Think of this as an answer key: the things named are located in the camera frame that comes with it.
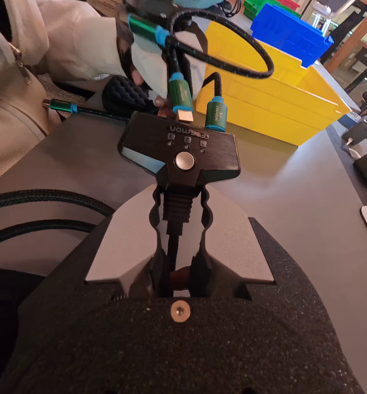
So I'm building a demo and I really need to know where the green plastic bin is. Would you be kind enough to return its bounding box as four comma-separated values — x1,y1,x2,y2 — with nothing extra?
243,0,301,20

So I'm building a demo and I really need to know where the black HDMI switch with cable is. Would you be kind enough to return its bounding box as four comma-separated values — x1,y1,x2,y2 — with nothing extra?
0,111,241,296

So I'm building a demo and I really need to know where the blue plastic bin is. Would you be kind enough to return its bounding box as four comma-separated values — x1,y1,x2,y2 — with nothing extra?
251,3,335,68

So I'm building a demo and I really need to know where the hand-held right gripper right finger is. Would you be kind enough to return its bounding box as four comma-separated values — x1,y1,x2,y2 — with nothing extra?
191,184,275,284

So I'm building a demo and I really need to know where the person's right hand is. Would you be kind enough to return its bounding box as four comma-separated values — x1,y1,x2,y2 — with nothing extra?
171,267,191,290

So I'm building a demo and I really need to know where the person's cream zip jacket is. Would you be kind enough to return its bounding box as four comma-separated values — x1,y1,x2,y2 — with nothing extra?
0,0,67,189

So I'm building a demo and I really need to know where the black mesh pad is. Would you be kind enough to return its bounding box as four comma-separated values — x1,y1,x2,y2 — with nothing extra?
102,75,159,117

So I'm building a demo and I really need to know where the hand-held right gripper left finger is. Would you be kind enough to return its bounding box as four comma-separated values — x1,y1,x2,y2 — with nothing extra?
84,184,165,285

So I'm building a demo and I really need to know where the person's left forearm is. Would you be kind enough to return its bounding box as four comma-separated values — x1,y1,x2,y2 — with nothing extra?
37,0,135,81

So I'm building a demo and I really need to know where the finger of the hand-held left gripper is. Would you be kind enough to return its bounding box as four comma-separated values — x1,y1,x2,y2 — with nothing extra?
131,40,170,100
174,29,209,101

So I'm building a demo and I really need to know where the yellow plastic bin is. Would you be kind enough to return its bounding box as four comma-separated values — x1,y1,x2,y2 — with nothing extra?
196,21,352,146

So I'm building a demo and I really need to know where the person's left hand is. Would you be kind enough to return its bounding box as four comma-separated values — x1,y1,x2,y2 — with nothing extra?
129,68,176,119

